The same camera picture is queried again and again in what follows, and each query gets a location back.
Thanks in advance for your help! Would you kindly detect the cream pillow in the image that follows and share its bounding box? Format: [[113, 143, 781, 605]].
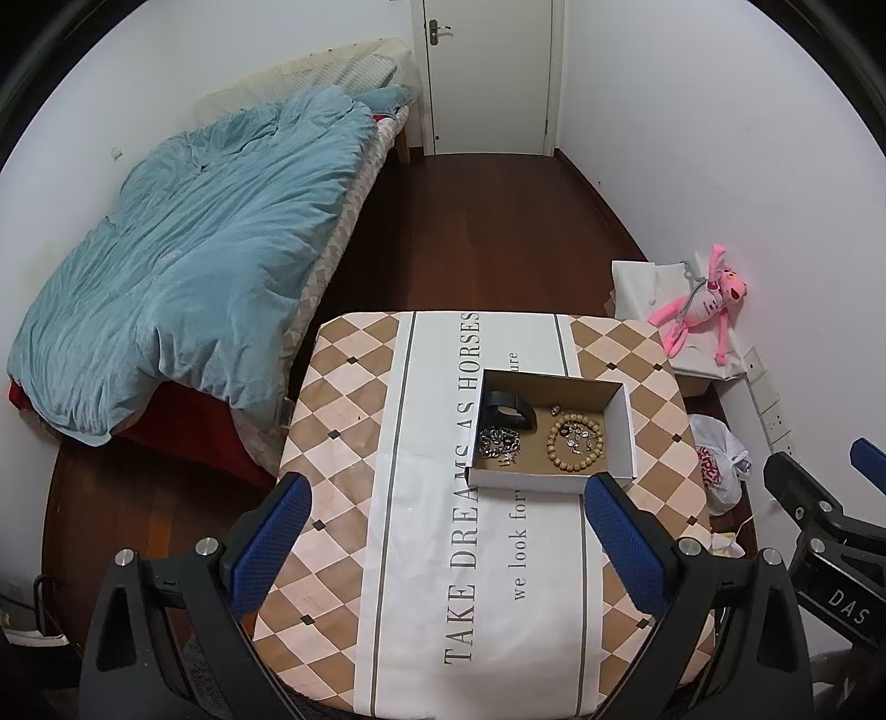
[[194, 38, 416, 126]]

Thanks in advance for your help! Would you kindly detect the checked pillow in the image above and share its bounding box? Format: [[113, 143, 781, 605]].
[[324, 52, 400, 92]]

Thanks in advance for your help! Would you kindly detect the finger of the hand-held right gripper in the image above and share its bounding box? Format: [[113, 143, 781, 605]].
[[850, 438, 886, 497], [763, 451, 844, 549]]

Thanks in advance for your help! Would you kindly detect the white flat object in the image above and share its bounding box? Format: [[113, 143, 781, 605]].
[[0, 626, 71, 646]]

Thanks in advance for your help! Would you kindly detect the row of wall sockets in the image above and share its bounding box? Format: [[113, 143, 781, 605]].
[[742, 346, 797, 459]]

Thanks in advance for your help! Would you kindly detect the white plastic bag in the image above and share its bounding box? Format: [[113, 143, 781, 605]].
[[688, 414, 752, 517]]

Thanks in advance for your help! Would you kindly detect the red bed base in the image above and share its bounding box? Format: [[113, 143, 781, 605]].
[[7, 377, 279, 494]]

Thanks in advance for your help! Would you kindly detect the checkered printed tablecloth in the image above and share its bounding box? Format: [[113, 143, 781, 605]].
[[253, 311, 717, 717]]

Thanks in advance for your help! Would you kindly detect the blue duvet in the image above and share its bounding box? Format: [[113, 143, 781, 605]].
[[7, 86, 416, 445]]

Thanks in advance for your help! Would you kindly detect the thick silver chain bracelet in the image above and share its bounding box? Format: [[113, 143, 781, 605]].
[[477, 427, 524, 469]]

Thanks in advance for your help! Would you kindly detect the white canvas bag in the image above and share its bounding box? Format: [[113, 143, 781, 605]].
[[612, 259, 749, 380]]

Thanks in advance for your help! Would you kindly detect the black cable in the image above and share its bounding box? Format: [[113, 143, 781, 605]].
[[30, 574, 51, 635]]

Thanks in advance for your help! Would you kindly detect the pink plush toy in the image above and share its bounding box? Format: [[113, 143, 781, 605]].
[[649, 242, 743, 366]]

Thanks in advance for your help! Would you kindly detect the black smart band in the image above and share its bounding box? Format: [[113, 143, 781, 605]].
[[482, 389, 537, 431]]

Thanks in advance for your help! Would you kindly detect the white door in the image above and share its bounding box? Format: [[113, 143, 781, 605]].
[[411, 0, 565, 157]]

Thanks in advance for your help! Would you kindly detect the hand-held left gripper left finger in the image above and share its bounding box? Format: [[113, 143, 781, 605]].
[[78, 472, 314, 720]]

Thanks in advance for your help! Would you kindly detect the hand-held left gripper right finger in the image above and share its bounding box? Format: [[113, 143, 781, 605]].
[[583, 472, 811, 720]]

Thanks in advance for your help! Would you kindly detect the wooden bead bracelet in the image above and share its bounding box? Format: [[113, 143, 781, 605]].
[[547, 414, 606, 474]]

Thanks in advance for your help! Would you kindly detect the white cardboard box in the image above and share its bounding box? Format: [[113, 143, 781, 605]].
[[465, 369, 638, 495]]

